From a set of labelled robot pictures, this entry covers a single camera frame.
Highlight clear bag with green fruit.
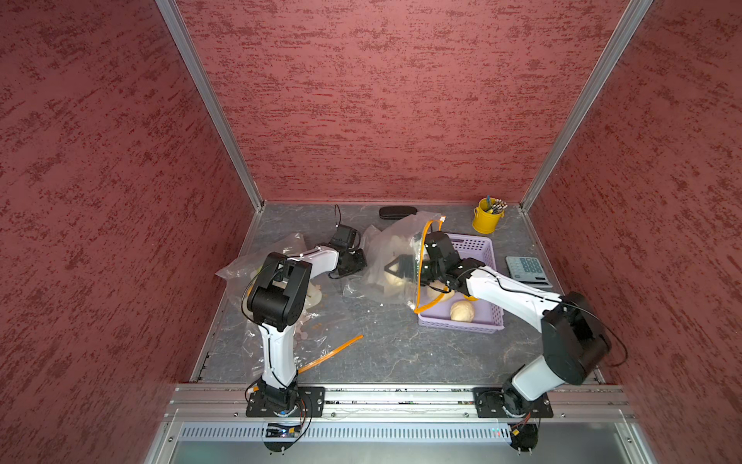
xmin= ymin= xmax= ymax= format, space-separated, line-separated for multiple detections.
xmin=216 ymin=226 xmax=366 ymax=381

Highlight aluminium corner post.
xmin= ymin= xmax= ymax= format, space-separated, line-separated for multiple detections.
xmin=155 ymin=0 xmax=266 ymax=213
xmin=520 ymin=0 xmax=655 ymax=213

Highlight yellow pen cup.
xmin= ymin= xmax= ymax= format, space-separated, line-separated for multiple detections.
xmin=473 ymin=197 xmax=504 ymax=235

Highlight grey desk calculator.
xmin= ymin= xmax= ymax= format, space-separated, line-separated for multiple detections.
xmin=505 ymin=256 xmax=553 ymax=288

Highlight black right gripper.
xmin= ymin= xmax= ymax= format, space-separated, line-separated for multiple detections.
xmin=386 ymin=253 xmax=446 ymax=285

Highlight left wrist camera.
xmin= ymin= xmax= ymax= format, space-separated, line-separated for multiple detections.
xmin=330 ymin=224 xmax=361 ymax=251

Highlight aluminium corner post right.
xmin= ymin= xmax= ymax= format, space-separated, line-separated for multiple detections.
xmin=520 ymin=0 xmax=655 ymax=213

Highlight beige pear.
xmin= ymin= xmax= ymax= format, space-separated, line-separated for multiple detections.
xmin=384 ymin=272 xmax=406 ymax=287
xmin=449 ymin=300 xmax=475 ymax=323

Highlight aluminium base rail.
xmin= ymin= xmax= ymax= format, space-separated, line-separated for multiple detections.
xmin=145 ymin=383 xmax=655 ymax=463

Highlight black glasses case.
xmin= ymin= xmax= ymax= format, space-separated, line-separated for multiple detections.
xmin=379 ymin=205 xmax=419 ymax=220

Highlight clear zip-top bag orange seal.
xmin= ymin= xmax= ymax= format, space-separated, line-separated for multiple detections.
xmin=343 ymin=212 xmax=446 ymax=311

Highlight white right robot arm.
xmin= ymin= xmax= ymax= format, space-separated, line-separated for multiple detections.
xmin=384 ymin=231 xmax=612 ymax=418

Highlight pens in cup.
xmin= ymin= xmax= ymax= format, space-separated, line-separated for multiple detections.
xmin=483 ymin=196 xmax=508 ymax=216

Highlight lilac perforated plastic basket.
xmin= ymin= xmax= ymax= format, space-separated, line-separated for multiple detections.
xmin=416 ymin=233 xmax=505 ymax=334

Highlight aluminium corner post left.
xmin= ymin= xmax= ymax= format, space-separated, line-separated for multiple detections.
xmin=155 ymin=0 xmax=266 ymax=213

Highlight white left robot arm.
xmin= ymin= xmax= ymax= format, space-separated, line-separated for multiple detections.
xmin=242 ymin=245 xmax=366 ymax=414

